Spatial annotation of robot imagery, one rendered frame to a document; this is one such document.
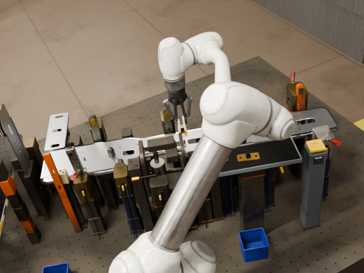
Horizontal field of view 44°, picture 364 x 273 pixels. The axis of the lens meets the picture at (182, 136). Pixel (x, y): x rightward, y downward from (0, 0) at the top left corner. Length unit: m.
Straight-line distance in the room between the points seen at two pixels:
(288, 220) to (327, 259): 0.25
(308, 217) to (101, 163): 0.95
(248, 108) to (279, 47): 3.52
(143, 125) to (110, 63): 2.22
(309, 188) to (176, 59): 0.75
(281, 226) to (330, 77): 2.41
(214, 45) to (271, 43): 3.04
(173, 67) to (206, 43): 0.17
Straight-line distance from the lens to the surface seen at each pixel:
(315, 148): 1.81
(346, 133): 2.62
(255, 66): 3.16
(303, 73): 4.37
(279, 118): 1.38
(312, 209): 2.04
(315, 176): 1.90
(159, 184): 1.82
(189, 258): 1.57
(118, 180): 1.91
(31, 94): 4.75
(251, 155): 1.77
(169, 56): 1.79
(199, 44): 1.85
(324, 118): 2.22
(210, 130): 1.29
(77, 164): 1.95
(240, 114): 1.26
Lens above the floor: 2.36
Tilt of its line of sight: 40 degrees down
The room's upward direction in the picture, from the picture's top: 9 degrees counter-clockwise
